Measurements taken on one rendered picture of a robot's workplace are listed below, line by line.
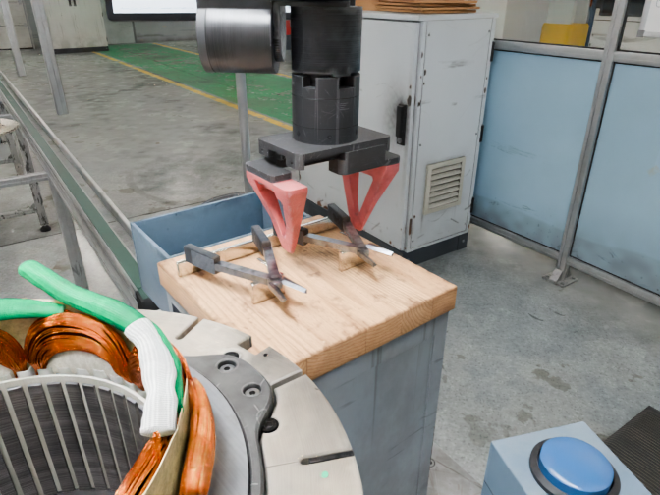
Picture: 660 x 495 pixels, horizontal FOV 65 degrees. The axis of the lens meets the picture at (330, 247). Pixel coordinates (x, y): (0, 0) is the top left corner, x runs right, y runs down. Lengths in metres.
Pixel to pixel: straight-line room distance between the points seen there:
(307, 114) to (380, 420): 0.27
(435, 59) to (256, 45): 2.04
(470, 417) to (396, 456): 1.37
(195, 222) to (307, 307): 0.26
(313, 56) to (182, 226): 0.29
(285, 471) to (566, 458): 0.18
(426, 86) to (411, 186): 0.45
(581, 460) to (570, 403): 1.71
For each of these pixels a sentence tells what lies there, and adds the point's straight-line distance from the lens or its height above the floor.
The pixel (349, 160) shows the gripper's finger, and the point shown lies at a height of 1.16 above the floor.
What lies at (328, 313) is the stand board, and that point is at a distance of 0.41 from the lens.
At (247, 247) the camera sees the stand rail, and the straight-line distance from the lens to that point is 0.50.
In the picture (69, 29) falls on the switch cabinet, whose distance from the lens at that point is 13.77.
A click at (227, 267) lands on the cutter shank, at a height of 1.09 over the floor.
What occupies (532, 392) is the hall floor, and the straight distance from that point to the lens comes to 2.06.
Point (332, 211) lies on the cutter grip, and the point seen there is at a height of 1.09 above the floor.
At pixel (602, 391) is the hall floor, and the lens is 2.17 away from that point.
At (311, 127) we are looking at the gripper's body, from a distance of 0.43.
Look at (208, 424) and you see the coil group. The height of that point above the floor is 1.13.
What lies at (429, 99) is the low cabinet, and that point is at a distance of 2.45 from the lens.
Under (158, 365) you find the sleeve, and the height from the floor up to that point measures 1.16.
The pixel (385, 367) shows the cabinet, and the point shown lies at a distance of 0.44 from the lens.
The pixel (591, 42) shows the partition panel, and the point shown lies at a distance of 2.57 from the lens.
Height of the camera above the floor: 1.29
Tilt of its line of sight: 26 degrees down
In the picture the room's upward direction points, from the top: straight up
